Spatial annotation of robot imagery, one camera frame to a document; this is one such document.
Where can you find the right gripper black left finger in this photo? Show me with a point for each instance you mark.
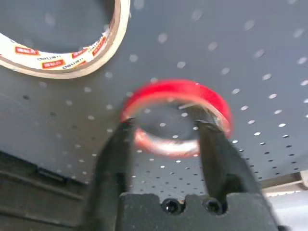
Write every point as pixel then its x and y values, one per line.
pixel 108 173

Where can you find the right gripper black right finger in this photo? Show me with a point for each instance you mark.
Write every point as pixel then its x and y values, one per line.
pixel 219 158

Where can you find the red tape roll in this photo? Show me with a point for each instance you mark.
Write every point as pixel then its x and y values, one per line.
pixel 192 90

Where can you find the grey perforated pegboard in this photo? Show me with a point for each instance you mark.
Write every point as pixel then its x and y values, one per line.
pixel 216 31

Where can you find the black plastic tool case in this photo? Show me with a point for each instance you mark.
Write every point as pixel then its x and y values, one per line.
pixel 36 199

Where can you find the white tape roll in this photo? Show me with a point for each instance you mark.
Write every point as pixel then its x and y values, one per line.
pixel 57 63

